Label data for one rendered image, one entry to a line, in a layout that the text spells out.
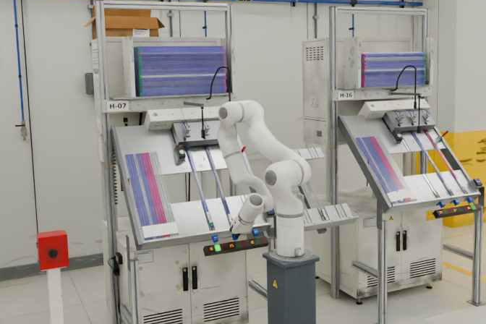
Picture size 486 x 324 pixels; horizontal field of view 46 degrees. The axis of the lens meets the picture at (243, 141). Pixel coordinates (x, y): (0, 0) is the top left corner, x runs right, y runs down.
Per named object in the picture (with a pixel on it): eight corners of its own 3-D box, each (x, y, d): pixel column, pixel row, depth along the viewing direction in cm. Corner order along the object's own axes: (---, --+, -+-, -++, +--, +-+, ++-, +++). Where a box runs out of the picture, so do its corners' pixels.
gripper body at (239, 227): (239, 225, 270) (232, 236, 279) (258, 222, 275) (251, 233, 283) (233, 211, 274) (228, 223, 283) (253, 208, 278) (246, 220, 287)
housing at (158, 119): (228, 131, 337) (234, 116, 327) (145, 137, 318) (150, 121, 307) (223, 121, 342) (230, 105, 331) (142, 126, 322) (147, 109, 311)
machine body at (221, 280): (249, 333, 335) (246, 229, 327) (130, 360, 306) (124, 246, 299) (209, 295, 394) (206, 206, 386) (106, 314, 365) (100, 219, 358)
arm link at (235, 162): (249, 152, 283) (270, 211, 277) (220, 160, 275) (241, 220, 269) (257, 147, 276) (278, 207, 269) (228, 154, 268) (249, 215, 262)
